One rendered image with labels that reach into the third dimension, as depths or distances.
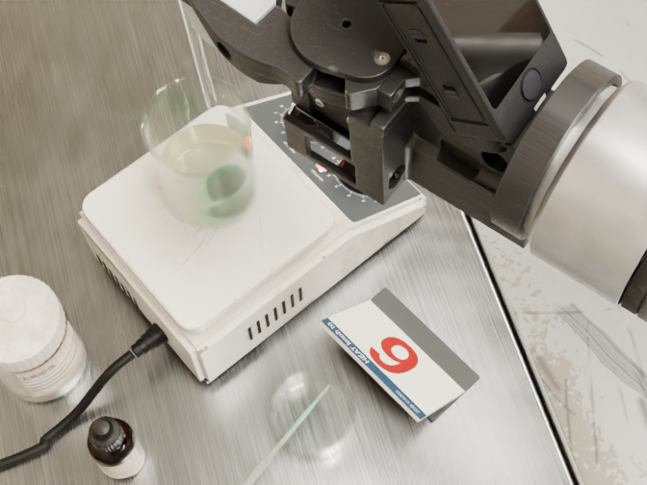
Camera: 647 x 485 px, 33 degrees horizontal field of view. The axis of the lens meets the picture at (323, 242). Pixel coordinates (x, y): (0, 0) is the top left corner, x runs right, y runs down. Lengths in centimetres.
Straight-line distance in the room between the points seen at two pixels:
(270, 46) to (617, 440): 41
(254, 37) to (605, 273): 16
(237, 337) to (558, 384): 22
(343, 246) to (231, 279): 8
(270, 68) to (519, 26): 9
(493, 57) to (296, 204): 32
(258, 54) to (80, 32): 49
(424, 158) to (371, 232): 28
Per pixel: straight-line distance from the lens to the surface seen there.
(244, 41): 42
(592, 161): 39
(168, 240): 69
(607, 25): 90
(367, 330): 72
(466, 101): 39
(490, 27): 39
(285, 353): 74
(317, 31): 42
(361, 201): 73
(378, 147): 43
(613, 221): 39
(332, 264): 72
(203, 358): 69
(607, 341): 77
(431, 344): 74
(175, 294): 67
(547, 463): 73
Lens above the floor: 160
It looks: 64 degrees down
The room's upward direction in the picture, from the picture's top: 3 degrees counter-clockwise
